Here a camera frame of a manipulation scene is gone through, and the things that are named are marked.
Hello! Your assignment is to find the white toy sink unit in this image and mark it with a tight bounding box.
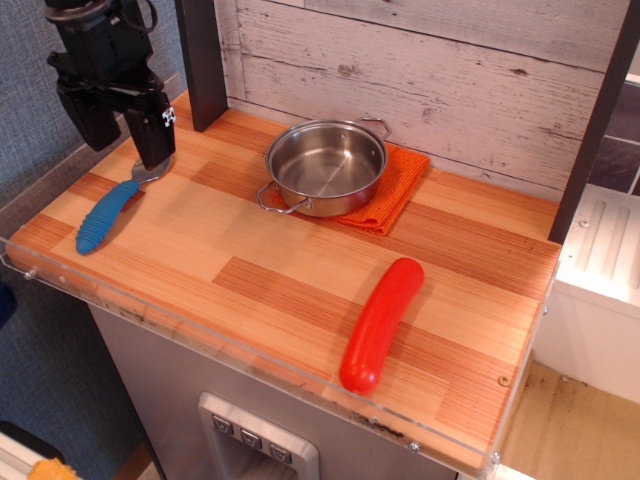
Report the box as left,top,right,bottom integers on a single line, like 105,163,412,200
532,73,640,404

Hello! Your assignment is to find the dark right upright post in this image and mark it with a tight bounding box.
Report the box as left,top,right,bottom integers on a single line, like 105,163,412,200
548,0,639,244

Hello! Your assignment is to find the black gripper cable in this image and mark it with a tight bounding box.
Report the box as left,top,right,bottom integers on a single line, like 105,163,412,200
112,0,159,35

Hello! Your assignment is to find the blue handled metal spoon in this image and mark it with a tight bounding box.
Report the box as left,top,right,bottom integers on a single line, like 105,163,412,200
76,157,171,255

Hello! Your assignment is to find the red plastic sausage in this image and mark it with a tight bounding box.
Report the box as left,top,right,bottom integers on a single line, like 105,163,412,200
339,258,425,395

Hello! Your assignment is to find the silver dispenser button panel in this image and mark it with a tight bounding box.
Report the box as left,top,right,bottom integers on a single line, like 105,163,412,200
198,392,320,479

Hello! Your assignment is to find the dark left upright post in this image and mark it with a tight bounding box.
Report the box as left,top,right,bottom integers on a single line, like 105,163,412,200
174,0,228,132

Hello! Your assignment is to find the dark upright post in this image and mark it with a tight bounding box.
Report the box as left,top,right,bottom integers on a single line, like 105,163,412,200
548,0,639,244
174,0,228,132

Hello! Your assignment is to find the stainless steel pot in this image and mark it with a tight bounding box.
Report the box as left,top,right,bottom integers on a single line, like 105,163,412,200
256,117,391,218

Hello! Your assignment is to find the orange woven cloth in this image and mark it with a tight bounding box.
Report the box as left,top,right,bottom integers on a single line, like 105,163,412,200
331,143,430,236

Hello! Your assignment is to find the grey toy fridge cabinet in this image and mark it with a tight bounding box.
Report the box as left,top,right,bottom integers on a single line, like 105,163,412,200
90,307,456,479

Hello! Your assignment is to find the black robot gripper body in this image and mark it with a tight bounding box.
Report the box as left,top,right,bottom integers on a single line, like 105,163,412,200
45,1,168,111

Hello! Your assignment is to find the yellow object at corner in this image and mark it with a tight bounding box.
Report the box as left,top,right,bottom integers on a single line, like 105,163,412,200
27,459,78,480

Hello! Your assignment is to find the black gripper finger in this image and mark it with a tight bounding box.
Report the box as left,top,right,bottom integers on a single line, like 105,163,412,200
57,88,121,151
124,106,176,170

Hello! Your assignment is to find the clear acrylic edge guard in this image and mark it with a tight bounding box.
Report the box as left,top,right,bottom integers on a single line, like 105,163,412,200
7,230,559,479

